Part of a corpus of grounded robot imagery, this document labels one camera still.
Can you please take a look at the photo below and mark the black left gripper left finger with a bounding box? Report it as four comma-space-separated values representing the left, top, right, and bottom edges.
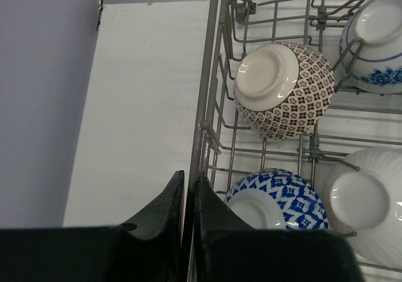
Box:
1, 171, 185, 281

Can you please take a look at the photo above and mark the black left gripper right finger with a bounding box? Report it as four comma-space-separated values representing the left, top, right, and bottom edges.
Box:
193, 173, 364, 281

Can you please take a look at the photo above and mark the white ribbed bowl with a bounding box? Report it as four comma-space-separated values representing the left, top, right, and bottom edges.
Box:
321, 147, 401, 268

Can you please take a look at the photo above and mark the blue zigzag pattern bowl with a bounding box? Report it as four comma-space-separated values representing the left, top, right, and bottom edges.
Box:
224, 168, 329, 230

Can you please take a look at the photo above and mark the brown patterned bowl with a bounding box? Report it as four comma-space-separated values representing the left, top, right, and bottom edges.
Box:
234, 41, 335, 140

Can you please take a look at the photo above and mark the blue floral bowl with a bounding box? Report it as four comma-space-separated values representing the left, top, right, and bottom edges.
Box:
339, 0, 401, 94

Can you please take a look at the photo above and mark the grey wire dish rack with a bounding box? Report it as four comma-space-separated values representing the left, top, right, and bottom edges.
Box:
184, 0, 401, 281

